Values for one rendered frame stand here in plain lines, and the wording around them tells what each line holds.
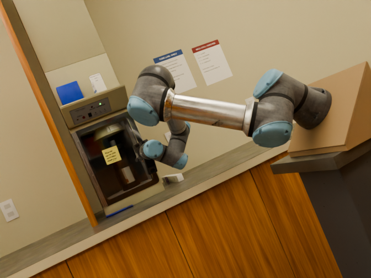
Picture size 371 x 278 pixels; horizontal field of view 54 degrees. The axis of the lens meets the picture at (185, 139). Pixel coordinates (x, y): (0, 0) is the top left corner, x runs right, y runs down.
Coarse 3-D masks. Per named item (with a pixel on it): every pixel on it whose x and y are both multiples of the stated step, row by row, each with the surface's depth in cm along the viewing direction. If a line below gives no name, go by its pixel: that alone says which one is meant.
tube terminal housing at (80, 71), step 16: (80, 64) 182; (96, 64) 185; (48, 80) 177; (64, 80) 179; (80, 80) 182; (112, 80) 186; (80, 128) 179; (144, 192) 185; (160, 192) 187; (112, 208) 180
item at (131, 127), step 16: (96, 128) 180; (112, 128) 183; (128, 128) 185; (96, 144) 180; (112, 144) 182; (128, 144) 184; (96, 160) 179; (128, 160) 183; (96, 176) 178; (112, 176) 180; (128, 176) 182; (144, 176) 185; (112, 192) 179; (128, 192) 182
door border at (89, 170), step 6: (78, 138) 177; (78, 144) 177; (78, 150) 176; (84, 156) 177; (84, 162) 177; (90, 168) 178; (90, 174) 177; (96, 180) 178; (96, 186) 178; (96, 192) 177; (102, 198) 178
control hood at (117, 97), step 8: (112, 88) 174; (120, 88) 176; (88, 96) 171; (96, 96) 172; (104, 96) 174; (112, 96) 176; (120, 96) 179; (72, 104) 168; (80, 104) 170; (112, 104) 179; (120, 104) 182; (64, 112) 169; (112, 112) 182; (72, 120) 173; (88, 120) 178
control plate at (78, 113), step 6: (96, 102) 174; (102, 102) 175; (108, 102) 177; (78, 108) 171; (84, 108) 173; (90, 108) 174; (96, 108) 176; (102, 108) 178; (108, 108) 179; (72, 114) 171; (78, 114) 173; (84, 114) 175; (96, 114) 178; (102, 114) 180; (78, 120) 175; (84, 120) 177
